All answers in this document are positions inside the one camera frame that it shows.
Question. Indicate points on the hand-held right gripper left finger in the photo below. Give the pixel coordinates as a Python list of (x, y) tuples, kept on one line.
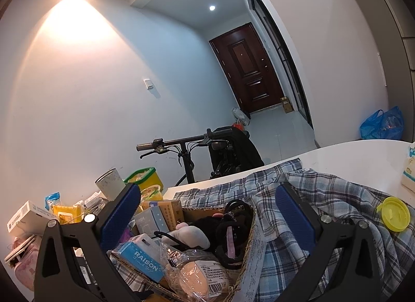
[(121, 214)]

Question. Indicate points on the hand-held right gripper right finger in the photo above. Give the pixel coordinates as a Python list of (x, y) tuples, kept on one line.
[(295, 221)]

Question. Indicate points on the white printed cardboard box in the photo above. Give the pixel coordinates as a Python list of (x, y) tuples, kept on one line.
[(201, 212)]

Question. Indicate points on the grey small box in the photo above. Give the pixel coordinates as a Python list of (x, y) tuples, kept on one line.
[(150, 221)]

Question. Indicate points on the pile of clear packets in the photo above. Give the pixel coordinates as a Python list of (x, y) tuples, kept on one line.
[(92, 201)]

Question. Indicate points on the white paper cup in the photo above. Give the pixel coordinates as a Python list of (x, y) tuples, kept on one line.
[(108, 183)]

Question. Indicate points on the blue plaid shirt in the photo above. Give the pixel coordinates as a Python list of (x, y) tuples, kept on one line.
[(324, 191)]

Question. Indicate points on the thin black headband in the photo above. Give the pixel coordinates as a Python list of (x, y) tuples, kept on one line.
[(162, 233)]

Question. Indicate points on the yellow tub with green rim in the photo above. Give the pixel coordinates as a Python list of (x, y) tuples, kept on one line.
[(150, 178)]

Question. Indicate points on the light blue tissue pack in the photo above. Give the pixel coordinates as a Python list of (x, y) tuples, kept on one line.
[(142, 259)]

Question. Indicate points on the yellow wipes pack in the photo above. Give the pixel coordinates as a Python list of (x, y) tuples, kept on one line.
[(66, 212)]

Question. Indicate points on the white plush toy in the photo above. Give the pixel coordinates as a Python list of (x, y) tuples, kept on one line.
[(188, 235)]

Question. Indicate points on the blue and white packet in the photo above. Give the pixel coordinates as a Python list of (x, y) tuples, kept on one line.
[(52, 200)]

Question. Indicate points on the black bicycle seat cover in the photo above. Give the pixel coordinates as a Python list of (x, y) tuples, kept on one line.
[(236, 152)]

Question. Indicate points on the bagged beige sponge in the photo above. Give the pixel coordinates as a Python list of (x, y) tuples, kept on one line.
[(191, 276)]

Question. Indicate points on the black bicycle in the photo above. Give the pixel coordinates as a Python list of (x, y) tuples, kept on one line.
[(181, 141)]

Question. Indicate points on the white box with barcode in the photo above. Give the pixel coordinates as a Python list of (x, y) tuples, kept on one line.
[(26, 219)]

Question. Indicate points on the yellow plastic lid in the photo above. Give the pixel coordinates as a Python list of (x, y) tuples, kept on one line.
[(394, 214)]

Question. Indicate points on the red plastic bag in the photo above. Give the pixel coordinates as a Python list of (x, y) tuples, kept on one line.
[(237, 125)]

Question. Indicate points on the pink pouch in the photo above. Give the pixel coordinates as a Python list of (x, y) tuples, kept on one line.
[(26, 272)]

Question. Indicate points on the small cardboard box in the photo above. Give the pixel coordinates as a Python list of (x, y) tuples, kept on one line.
[(286, 104)]

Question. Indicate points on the white plastic bag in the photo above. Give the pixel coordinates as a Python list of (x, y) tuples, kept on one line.
[(240, 114)]

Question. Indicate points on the white tissue pack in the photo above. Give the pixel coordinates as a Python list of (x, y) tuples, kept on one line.
[(409, 169)]

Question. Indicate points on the blue plastic bag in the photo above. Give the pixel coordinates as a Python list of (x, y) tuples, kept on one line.
[(382, 125)]

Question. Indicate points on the dark brown door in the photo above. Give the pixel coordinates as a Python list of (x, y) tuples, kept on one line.
[(246, 68)]

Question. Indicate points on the black framed glass door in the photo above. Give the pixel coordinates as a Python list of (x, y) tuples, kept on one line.
[(282, 55)]

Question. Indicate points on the grey cabinet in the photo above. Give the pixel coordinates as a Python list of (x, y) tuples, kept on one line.
[(398, 13)]

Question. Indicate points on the white wall switch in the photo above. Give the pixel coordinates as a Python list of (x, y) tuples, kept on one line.
[(148, 83)]

